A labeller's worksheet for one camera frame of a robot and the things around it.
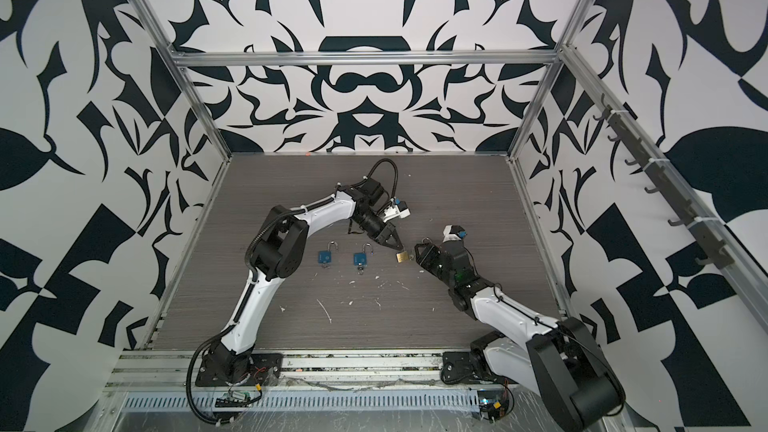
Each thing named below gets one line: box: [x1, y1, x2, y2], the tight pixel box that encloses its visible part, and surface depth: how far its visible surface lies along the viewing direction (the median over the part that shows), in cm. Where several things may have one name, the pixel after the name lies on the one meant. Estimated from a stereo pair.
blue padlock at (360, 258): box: [353, 242, 374, 266], surface depth 94 cm
